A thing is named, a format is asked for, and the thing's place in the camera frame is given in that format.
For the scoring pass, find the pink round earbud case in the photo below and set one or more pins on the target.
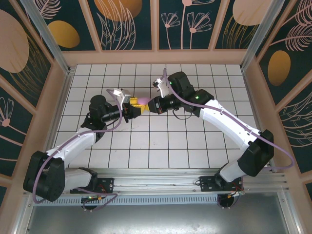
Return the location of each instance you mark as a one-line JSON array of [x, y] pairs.
[[143, 100]]

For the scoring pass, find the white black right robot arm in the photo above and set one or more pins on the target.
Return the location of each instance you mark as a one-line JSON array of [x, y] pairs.
[[229, 122]]

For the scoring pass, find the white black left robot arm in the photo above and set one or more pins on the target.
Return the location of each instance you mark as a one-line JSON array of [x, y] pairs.
[[73, 146]]

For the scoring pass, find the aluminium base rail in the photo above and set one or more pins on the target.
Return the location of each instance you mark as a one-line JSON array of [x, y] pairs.
[[156, 181]]

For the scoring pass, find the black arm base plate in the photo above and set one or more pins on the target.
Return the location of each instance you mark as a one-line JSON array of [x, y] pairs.
[[207, 185], [107, 185]]

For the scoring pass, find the aluminium corner post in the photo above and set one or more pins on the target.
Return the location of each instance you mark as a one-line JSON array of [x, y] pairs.
[[263, 36], [47, 36]]

